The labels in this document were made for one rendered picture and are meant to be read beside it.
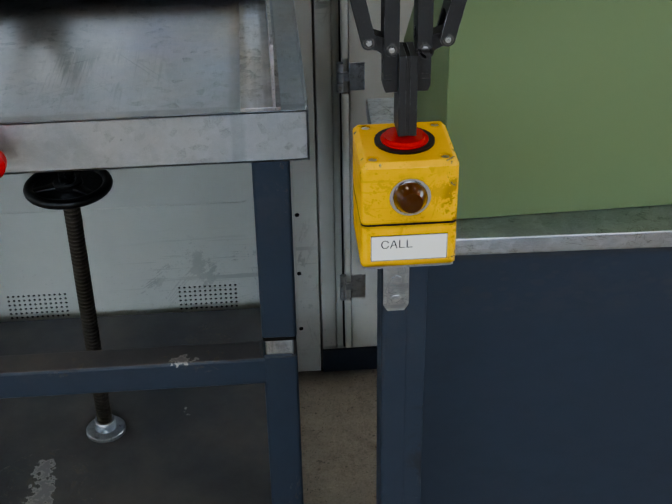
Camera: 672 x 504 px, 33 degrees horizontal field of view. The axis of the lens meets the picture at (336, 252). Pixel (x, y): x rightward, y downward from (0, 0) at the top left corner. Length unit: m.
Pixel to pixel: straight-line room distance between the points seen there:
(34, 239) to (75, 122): 0.88
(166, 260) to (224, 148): 0.88
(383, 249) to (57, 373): 0.52
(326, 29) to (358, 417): 0.69
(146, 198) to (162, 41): 0.67
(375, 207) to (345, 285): 1.10
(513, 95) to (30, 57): 0.54
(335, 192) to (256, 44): 0.70
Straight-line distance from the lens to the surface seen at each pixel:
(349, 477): 1.94
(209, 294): 2.06
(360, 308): 2.06
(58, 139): 1.16
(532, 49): 1.08
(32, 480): 1.75
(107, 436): 1.79
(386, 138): 0.94
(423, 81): 0.92
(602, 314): 1.20
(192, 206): 1.96
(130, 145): 1.16
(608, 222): 1.15
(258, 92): 1.17
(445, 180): 0.93
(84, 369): 1.34
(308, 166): 1.93
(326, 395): 2.11
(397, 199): 0.92
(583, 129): 1.13
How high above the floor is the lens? 1.32
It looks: 32 degrees down
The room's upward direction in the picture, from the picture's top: 1 degrees counter-clockwise
